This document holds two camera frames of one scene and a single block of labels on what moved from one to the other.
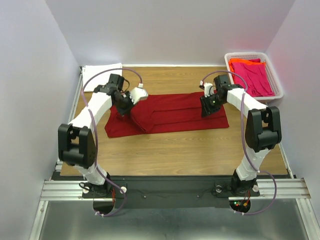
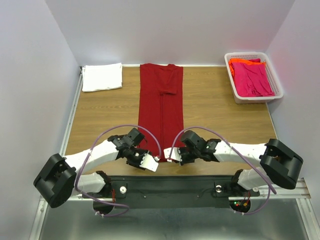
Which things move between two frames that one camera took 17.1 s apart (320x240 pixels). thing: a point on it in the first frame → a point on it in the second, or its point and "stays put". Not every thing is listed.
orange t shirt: [243, 60] stays put
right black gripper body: [211, 103] → [188, 155]
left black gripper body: [124, 104] → [135, 157]
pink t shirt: [255, 77] stays put
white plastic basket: [276, 85] stays put
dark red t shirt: [165, 112] → [161, 102]
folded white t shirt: [100, 78] stays put
